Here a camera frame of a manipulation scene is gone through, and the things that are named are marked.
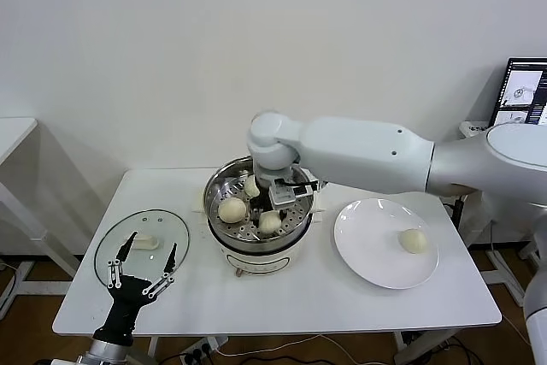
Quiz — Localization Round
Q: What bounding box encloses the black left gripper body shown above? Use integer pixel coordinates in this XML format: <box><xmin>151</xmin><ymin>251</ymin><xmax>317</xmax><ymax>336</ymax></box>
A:
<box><xmin>92</xmin><ymin>275</ymin><xmax>154</xmax><ymax>344</ymax></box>

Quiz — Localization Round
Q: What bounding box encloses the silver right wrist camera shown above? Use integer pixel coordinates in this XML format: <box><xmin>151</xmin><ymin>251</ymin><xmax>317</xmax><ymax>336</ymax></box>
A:
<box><xmin>269</xmin><ymin>176</ymin><xmax>320</xmax><ymax>209</ymax></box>

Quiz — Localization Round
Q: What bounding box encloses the white electric cooker pot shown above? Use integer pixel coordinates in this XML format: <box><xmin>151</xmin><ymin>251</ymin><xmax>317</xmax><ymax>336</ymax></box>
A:
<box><xmin>190</xmin><ymin>185</ymin><xmax>326</xmax><ymax>280</ymax></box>

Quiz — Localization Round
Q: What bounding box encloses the white power strip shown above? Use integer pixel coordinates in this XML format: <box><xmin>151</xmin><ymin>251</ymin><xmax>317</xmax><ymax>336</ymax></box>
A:
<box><xmin>178</xmin><ymin>337</ymin><xmax>230</xmax><ymax>364</ymax></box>

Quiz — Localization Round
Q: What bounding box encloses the black upright post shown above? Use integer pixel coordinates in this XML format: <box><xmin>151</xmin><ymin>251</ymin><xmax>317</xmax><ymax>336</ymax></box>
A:
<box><xmin>444</xmin><ymin>196</ymin><xmax>465</xmax><ymax>229</ymax></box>

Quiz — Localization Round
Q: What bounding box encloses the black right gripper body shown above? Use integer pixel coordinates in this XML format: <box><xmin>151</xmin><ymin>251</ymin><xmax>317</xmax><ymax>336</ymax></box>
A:
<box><xmin>250</xmin><ymin>183</ymin><xmax>274</xmax><ymax>212</ymax></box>

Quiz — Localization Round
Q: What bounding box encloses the perforated steel steamer basket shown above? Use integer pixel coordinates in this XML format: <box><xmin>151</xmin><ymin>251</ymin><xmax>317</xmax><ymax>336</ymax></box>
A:
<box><xmin>202</xmin><ymin>156</ymin><xmax>315</xmax><ymax>247</ymax></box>

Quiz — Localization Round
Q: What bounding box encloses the round white plate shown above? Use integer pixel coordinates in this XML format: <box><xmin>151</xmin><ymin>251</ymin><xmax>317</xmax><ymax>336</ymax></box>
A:
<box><xmin>332</xmin><ymin>197</ymin><xmax>440</xmax><ymax>290</ymax></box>

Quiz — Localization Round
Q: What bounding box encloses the white empty side table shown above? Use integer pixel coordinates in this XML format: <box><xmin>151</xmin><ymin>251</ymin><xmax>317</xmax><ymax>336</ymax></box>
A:
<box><xmin>0</xmin><ymin>118</ymin><xmax>82</xmax><ymax>310</ymax></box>

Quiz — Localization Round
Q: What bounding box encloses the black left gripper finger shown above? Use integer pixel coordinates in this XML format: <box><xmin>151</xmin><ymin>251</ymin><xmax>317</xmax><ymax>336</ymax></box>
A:
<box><xmin>141</xmin><ymin>243</ymin><xmax>178</xmax><ymax>297</ymax></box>
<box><xmin>105</xmin><ymin>231</ymin><xmax>138</xmax><ymax>289</ymax></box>

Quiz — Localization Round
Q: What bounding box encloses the white laptop side table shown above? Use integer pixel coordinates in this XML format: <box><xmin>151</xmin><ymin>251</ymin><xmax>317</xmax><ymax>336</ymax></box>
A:
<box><xmin>459</xmin><ymin>120</ymin><xmax>535</xmax><ymax>309</ymax></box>

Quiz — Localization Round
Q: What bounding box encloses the round glass pot lid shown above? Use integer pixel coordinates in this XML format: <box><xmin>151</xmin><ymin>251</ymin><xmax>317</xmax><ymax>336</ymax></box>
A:
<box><xmin>93</xmin><ymin>209</ymin><xmax>191</xmax><ymax>289</ymax></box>

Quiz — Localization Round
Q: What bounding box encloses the white steamed baozi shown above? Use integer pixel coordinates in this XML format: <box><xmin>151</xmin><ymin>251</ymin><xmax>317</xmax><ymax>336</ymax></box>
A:
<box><xmin>397</xmin><ymin>227</ymin><xmax>430</xmax><ymax>255</ymax></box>
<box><xmin>218</xmin><ymin>197</ymin><xmax>248</xmax><ymax>224</ymax></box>
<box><xmin>257</xmin><ymin>209</ymin><xmax>283</xmax><ymax>236</ymax></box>
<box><xmin>243</xmin><ymin>175</ymin><xmax>262</xmax><ymax>197</ymax></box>

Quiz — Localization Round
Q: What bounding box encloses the grey open laptop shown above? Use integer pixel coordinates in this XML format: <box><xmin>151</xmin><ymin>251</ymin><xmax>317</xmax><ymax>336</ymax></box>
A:
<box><xmin>495</xmin><ymin>56</ymin><xmax>547</xmax><ymax>127</ymax></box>

